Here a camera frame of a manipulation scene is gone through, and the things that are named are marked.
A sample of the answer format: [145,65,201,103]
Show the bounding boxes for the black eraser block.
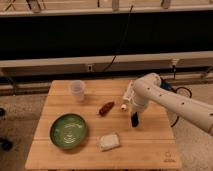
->
[131,112,139,127]

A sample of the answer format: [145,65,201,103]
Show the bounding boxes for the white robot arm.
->
[130,73,213,136]

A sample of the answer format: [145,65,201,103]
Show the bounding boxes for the clear plastic cup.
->
[70,80,86,102]

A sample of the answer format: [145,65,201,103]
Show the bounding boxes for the green ceramic bowl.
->
[49,113,88,149]

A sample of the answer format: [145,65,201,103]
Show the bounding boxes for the white tube with cap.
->
[121,81,133,111]

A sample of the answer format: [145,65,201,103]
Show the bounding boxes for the red chili pepper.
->
[99,102,115,116]

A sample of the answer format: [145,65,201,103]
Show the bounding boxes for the white sponge block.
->
[98,133,120,151]

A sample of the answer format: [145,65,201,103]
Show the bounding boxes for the black chair caster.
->
[0,138,13,151]

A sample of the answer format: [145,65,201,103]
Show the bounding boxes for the white wall socket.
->
[88,65,93,72]

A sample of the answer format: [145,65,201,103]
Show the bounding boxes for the black hanging cable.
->
[102,4,135,73]

